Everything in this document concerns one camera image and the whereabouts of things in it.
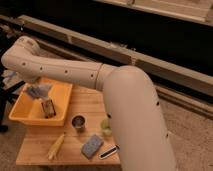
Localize yellow corn cob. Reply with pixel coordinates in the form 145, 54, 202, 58
47, 134, 65, 160

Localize metal cup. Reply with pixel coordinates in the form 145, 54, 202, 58
72, 115, 85, 132

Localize green cup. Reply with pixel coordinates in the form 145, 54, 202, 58
100, 119, 111, 136

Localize blue grey sponge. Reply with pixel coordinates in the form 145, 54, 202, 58
81, 135, 104, 159

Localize wooden folding table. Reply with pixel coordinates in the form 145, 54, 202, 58
16, 86, 120, 166

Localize small brown block in tray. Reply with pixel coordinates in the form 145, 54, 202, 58
42, 99, 56, 118

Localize grey blue towel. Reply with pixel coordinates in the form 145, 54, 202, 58
25, 84, 52, 99

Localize yellow plastic tray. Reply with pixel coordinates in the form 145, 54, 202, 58
9, 78, 73, 126

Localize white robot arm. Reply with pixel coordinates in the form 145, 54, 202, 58
1, 36, 178, 171

